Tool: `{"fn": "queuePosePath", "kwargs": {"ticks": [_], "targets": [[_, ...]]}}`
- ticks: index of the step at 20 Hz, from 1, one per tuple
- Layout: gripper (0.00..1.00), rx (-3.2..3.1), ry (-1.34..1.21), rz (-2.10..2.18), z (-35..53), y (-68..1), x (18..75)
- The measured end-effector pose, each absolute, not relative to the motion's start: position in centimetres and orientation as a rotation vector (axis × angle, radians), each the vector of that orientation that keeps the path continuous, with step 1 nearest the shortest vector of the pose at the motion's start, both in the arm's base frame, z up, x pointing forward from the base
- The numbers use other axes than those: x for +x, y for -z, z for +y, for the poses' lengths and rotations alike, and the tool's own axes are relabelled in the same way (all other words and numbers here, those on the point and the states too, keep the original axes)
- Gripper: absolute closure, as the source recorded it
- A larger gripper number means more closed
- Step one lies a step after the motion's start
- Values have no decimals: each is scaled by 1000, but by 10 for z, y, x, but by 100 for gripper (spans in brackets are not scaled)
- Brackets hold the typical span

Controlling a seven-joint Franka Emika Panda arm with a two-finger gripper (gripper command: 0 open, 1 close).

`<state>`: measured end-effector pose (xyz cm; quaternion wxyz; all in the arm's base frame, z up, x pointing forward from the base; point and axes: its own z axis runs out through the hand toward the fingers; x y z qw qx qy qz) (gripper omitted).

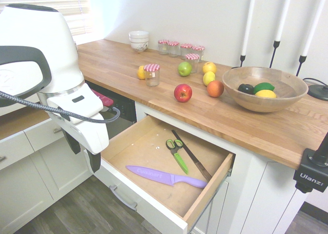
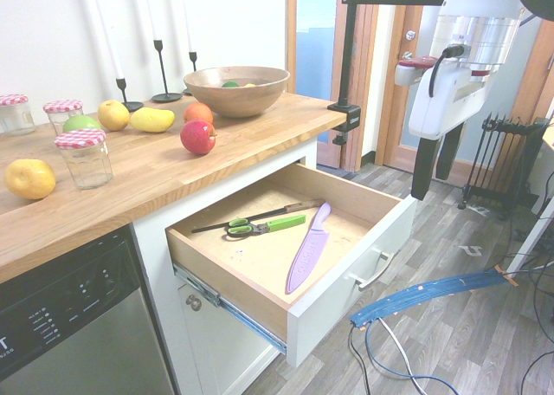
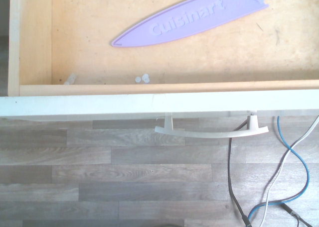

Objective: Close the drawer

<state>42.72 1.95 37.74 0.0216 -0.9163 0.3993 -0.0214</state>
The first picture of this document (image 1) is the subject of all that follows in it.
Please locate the white window blinds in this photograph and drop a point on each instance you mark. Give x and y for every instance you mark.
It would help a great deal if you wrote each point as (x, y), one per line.
(51, 0)

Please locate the large wooden bowl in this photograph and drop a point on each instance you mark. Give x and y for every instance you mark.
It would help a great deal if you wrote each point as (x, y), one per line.
(256, 104)

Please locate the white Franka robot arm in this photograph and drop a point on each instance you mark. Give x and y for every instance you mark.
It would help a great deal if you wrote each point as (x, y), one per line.
(38, 39)

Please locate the elongated yellow fruit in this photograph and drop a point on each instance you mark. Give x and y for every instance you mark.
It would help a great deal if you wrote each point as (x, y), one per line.
(208, 78)

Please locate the plain white bowl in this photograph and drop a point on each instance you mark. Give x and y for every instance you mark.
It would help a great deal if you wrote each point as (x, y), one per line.
(139, 34)

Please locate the white base cabinet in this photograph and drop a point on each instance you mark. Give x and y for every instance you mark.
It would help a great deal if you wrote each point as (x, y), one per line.
(261, 193)

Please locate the round yellow apple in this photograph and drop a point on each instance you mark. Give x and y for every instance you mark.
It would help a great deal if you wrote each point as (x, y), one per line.
(210, 67)

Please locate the black steel dishwasher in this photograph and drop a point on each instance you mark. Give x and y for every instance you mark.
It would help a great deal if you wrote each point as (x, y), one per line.
(125, 110)

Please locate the white taper candle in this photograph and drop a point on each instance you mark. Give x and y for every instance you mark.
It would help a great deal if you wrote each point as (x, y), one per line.
(314, 23)
(284, 13)
(248, 23)

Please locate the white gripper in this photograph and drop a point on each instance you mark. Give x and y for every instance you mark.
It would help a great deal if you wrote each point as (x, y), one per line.
(87, 131)

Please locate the red dotted cloth piece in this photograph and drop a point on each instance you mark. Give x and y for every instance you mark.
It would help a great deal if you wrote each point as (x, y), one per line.
(102, 98)

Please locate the black candle holder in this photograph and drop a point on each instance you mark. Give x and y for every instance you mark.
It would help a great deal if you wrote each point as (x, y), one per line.
(275, 48)
(302, 62)
(242, 60)

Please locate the black lamp base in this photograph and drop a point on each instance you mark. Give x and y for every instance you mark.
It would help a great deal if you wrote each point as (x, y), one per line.
(319, 91)

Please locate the small yellow lemon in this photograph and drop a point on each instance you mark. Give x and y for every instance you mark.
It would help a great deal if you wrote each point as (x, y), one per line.
(266, 94)

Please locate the white wooden drawer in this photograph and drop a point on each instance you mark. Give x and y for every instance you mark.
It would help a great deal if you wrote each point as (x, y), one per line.
(151, 154)

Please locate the black Ulanzi camera clamp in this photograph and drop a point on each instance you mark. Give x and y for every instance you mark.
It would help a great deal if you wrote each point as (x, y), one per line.
(310, 175)

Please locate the patterned white bowl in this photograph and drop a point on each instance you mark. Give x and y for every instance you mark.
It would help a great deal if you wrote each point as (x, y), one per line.
(139, 46)

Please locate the orange fruit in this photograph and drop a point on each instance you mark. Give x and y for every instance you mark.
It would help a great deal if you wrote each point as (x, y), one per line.
(215, 88)

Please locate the green apple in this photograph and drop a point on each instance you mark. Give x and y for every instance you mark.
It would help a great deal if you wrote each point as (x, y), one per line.
(185, 68)

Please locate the glass jar red checkered lid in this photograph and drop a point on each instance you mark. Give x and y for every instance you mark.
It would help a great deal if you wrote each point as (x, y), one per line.
(173, 49)
(152, 76)
(186, 49)
(163, 47)
(192, 63)
(199, 50)

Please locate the red apple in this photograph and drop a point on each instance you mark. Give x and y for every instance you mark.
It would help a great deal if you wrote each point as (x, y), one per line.
(183, 93)

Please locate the dark avocado in bowl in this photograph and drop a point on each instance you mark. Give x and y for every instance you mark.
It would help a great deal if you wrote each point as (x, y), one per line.
(245, 88)

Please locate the green lime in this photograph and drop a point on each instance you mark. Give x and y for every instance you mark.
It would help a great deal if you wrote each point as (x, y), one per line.
(264, 87)

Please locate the large yellow lemon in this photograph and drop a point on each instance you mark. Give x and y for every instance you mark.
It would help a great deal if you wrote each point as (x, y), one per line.
(140, 73)

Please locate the white side cabinet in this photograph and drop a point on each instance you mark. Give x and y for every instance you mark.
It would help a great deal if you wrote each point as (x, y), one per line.
(33, 172)

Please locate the purple Cuisinart knife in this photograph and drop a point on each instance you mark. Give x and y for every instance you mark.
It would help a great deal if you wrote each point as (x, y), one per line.
(164, 178)

